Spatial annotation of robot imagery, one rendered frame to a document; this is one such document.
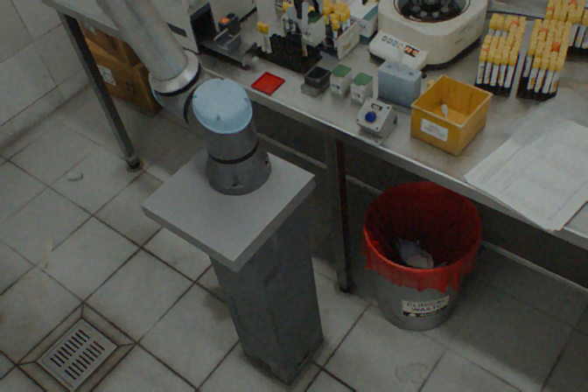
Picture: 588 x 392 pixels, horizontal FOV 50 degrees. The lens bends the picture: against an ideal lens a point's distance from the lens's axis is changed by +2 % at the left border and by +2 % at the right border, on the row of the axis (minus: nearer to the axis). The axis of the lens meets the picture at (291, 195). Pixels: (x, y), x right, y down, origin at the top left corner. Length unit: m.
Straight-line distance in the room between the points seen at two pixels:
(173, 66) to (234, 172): 0.26
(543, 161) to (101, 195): 1.91
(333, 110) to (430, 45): 0.30
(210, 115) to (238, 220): 0.24
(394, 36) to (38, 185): 1.82
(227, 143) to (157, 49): 0.23
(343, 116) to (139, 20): 0.61
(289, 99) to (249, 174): 0.36
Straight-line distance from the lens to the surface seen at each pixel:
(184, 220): 1.39
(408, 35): 1.72
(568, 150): 1.55
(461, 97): 1.57
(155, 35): 1.27
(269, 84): 1.73
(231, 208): 1.38
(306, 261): 1.74
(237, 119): 1.28
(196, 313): 2.34
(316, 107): 1.64
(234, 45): 1.80
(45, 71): 3.26
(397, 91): 1.59
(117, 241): 2.63
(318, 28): 1.58
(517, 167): 1.49
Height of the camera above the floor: 1.97
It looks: 50 degrees down
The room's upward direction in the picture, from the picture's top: 9 degrees counter-clockwise
